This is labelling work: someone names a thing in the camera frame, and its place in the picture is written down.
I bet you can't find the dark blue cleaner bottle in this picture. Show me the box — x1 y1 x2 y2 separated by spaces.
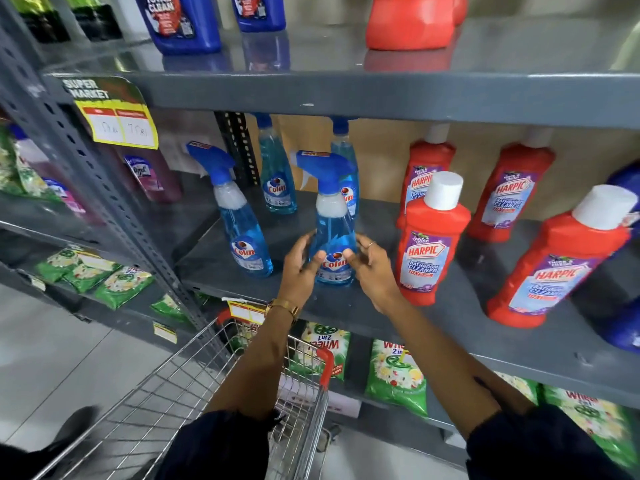
606 162 640 240
597 295 640 356

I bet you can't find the blue glass cleaner spray bottle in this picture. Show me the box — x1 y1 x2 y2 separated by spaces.
328 116 360 221
186 141 275 278
252 113 299 216
290 150 359 287

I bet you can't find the red bathroom cleaner bottle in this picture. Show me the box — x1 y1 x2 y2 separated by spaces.
395 171 472 307
486 184 640 329
467 127 557 243
397 123 457 230

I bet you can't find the white cardboard box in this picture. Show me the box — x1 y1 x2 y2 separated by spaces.
278 374 363 420

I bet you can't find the green floral packet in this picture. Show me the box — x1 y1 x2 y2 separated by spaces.
0 124 53 201

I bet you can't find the grey metal shelf rack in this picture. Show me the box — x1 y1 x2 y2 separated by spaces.
0 0 640 471

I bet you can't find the blue bottle with red label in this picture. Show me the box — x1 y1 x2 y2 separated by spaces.
229 0 287 33
132 0 223 56

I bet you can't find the person's right forearm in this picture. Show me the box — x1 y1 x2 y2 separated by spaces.
384 299 536 441

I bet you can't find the dark bottle with green cap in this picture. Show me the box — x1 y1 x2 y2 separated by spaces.
65 0 124 42
7 0 71 44

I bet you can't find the gold wristwatch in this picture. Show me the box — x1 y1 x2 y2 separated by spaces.
264 298 301 324

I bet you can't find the yellow and green price sign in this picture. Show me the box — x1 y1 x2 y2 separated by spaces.
61 76 160 151

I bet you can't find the person's black shoe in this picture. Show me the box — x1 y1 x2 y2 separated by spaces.
0 405 102 480

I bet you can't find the green detergent packet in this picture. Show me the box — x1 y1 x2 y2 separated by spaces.
35 244 85 285
494 372 542 406
62 252 122 295
289 322 352 381
149 293 195 324
364 339 429 418
542 384 640 471
93 266 155 311

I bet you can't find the person's left hand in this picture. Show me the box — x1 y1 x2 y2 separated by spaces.
277 231 327 310

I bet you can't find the person's right hand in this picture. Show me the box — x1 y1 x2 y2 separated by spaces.
343 234 410 316

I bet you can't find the person's left forearm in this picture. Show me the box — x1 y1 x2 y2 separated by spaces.
205 304 301 421

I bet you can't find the maroon liquid bottle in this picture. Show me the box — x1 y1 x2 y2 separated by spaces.
113 144 184 205

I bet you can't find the yellow shelf price tag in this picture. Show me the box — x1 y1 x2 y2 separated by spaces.
152 322 179 345
226 299 267 326

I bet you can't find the metal shopping cart red handle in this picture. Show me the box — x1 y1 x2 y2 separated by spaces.
31 309 336 480

